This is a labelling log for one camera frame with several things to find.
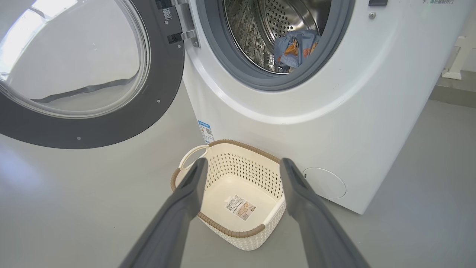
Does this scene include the barcode sticker inside basket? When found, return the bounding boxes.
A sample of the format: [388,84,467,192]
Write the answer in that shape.
[224,195,256,221]

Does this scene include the white stand in background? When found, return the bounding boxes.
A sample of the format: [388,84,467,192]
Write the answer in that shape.
[442,35,472,80]

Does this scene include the cream perforated laundry basket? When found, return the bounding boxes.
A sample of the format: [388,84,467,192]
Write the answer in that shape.
[170,140,287,251]

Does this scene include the white front-load washing machine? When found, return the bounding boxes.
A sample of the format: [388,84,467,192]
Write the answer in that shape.
[182,0,476,215]

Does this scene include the black round glass washer door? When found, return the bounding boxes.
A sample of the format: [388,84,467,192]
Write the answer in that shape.
[0,0,185,149]

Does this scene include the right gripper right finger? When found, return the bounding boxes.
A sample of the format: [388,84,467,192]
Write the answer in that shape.
[280,157,370,268]

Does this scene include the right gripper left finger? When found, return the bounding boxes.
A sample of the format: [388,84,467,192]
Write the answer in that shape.
[119,157,209,268]

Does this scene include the grey rubber door gasket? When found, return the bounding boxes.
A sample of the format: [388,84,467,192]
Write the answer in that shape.
[196,0,356,92]

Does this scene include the blue garment small orange prints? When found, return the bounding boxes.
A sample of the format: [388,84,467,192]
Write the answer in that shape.
[274,30,321,69]

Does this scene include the blue white energy label sticker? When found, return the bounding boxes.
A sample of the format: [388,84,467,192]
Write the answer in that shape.
[198,120,215,144]

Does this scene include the round white filter cover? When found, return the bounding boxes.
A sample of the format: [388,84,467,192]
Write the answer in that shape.
[302,167,346,199]

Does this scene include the metal washer door hinge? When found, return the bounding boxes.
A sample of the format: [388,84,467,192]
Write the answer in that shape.
[174,0,200,48]

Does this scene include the stainless steel washer drum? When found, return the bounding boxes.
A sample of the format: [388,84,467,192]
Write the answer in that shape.
[223,0,332,74]

